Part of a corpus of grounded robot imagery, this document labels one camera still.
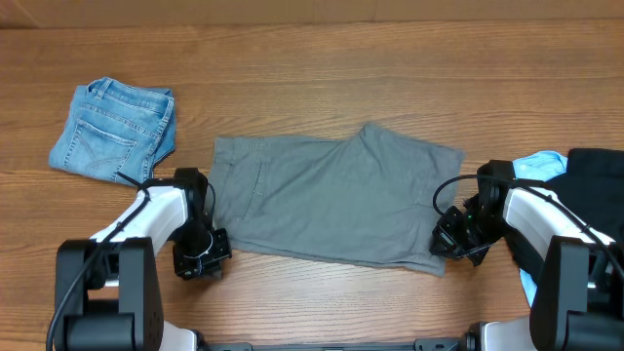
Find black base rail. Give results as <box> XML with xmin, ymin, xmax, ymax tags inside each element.
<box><xmin>198</xmin><ymin>337</ymin><xmax>462</xmax><ymax>351</ymax></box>

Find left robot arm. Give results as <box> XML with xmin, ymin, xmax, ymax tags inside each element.
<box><xmin>46</xmin><ymin>168</ymin><xmax>232</xmax><ymax>351</ymax></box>

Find light blue garment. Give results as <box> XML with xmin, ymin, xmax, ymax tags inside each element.
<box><xmin>513</xmin><ymin>150</ymin><xmax>567</xmax><ymax>306</ymax></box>

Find black garment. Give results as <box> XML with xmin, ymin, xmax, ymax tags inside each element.
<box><xmin>504</xmin><ymin>147</ymin><xmax>624</xmax><ymax>287</ymax></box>

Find grey shorts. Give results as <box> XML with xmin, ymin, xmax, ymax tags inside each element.
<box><xmin>209</xmin><ymin>124</ymin><xmax>464</xmax><ymax>276</ymax></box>

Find folded blue jeans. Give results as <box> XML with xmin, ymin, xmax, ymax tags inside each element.
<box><xmin>48</xmin><ymin>77</ymin><xmax>176</xmax><ymax>183</ymax></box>

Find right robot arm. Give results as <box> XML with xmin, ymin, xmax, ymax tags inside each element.
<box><xmin>430</xmin><ymin>160</ymin><xmax>623</xmax><ymax>350</ymax></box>

